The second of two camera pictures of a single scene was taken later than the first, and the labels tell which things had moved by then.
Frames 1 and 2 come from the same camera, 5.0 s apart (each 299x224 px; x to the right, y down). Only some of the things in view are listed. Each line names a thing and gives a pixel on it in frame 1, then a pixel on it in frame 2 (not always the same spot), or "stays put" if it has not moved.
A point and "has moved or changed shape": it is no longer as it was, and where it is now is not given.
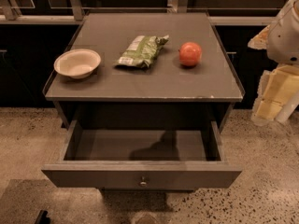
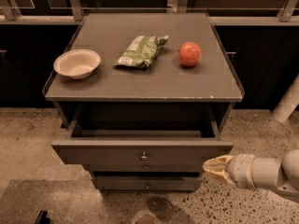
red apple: x=190 y=53 stays put
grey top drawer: x=141 y=155 has moved or changed shape
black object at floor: x=42 y=217 stays put
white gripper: x=284 y=40 -> x=241 y=170
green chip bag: x=141 y=51 stays put
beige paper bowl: x=77 y=63 stays put
